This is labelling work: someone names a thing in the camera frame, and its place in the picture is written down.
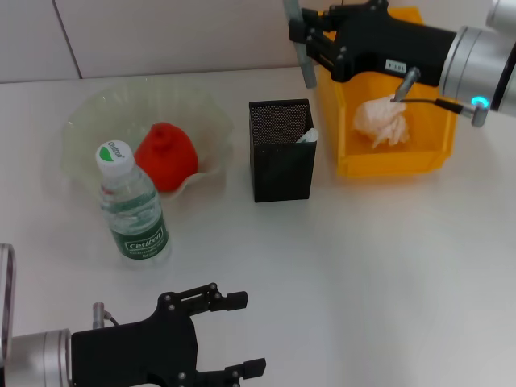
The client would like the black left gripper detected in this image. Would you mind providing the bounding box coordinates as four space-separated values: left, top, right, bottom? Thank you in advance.
70 282 268 387

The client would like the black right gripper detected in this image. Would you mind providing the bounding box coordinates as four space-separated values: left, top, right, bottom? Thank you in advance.
288 0 460 89

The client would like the silver glitter pen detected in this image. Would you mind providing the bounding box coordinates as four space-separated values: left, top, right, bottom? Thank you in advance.
282 0 318 90

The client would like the green utility knife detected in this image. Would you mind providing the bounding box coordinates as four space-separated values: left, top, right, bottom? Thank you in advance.
295 127 320 144

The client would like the white paper ball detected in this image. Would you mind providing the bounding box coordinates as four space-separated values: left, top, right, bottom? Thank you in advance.
352 93 412 149

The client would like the clear water bottle green label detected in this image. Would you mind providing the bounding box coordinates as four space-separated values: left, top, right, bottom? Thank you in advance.
95 139 173 270

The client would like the orange toy fruit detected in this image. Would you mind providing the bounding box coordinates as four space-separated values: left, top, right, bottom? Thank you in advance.
134 123 201 194

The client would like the black mesh pen holder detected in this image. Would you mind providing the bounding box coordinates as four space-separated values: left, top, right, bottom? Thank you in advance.
248 98 318 203

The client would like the clear glass fruit plate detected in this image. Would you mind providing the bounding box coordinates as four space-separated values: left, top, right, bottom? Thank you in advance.
62 78 235 198

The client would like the yellow plastic bin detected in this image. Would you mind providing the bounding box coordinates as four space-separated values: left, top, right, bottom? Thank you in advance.
315 6 460 179

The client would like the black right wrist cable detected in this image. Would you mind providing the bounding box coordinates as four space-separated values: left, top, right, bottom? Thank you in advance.
392 67 492 129

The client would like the left wrist cable plug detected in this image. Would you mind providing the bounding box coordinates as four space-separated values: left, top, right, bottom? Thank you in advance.
91 302 122 331

